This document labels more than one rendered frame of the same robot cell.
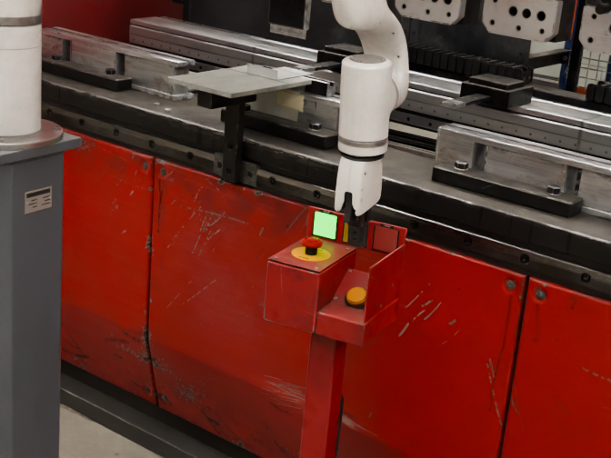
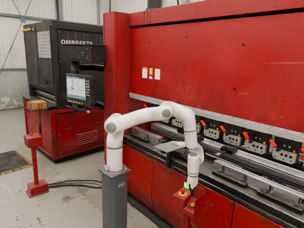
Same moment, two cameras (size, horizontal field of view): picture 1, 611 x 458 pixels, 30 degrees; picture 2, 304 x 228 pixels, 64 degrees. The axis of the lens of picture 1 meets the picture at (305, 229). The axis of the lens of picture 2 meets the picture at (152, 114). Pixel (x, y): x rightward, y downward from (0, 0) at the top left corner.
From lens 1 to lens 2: 0.44 m
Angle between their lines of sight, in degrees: 13
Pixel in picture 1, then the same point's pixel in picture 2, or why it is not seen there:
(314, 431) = not seen: outside the picture
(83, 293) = (139, 185)
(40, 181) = (121, 180)
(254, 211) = (173, 174)
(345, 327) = (189, 213)
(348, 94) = (189, 163)
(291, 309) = (178, 206)
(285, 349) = not seen: hidden behind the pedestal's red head
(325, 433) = not seen: outside the picture
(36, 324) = (121, 210)
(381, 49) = (197, 151)
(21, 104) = (117, 164)
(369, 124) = (193, 169)
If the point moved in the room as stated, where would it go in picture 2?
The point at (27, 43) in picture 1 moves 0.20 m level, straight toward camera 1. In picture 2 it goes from (119, 152) to (116, 164)
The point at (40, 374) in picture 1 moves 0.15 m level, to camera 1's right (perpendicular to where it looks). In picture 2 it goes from (121, 220) to (140, 223)
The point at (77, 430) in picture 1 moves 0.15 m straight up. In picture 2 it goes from (137, 215) to (137, 203)
